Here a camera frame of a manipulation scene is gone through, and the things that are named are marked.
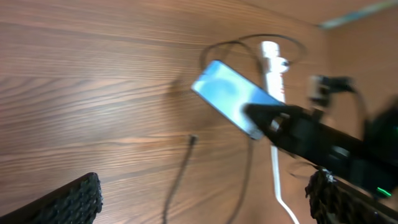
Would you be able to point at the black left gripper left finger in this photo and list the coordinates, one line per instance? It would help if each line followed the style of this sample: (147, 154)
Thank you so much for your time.
(77, 202)

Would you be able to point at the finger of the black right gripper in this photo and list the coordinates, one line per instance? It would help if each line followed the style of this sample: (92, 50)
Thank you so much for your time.
(272, 120)

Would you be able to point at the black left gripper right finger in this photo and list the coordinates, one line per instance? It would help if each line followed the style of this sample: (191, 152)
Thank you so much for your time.
(332, 201)

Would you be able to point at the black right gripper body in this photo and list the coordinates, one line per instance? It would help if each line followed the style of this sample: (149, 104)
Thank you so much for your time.
(369, 163)

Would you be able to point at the blue screen smartphone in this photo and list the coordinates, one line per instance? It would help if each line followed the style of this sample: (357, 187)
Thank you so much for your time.
(228, 92)

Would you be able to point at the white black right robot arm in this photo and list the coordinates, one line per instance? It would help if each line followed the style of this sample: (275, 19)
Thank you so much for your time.
(369, 163)

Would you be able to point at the white power strip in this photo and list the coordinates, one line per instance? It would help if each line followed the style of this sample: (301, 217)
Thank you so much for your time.
(274, 67)

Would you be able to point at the brown cardboard backdrop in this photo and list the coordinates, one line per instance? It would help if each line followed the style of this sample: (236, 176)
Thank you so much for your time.
(359, 41)

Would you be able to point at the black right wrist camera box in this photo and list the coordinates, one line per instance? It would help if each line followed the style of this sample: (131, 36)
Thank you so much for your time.
(322, 87)

